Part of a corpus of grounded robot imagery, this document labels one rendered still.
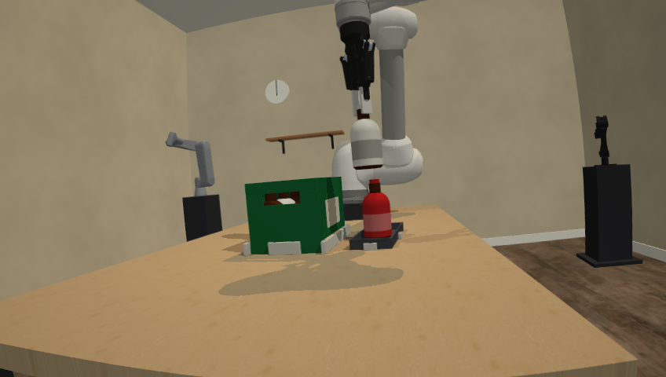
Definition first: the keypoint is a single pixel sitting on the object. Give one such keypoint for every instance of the red bottle with pale label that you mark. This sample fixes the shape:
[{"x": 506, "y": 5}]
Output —
[{"x": 376, "y": 212}]

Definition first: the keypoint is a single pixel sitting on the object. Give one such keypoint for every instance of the white bottle with grey label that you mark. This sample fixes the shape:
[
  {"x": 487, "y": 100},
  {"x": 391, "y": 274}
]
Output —
[
  {"x": 366, "y": 145},
  {"x": 284, "y": 198}
]

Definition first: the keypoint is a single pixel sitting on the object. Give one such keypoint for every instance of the brown bottle with cream cap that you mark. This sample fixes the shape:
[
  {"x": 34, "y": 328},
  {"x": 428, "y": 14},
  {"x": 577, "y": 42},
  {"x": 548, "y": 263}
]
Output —
[{"x": 270, "y": 199}]

